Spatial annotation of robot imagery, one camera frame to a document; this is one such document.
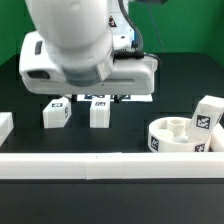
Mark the white round stool seat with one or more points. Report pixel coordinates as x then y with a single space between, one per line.
168 134

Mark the white marker sheet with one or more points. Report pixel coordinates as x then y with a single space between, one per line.
126 98

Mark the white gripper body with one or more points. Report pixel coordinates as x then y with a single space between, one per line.
41 76

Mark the white left barrier rail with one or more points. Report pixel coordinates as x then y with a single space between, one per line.
6 125

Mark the white front barrier rail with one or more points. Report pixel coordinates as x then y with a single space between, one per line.
111 165

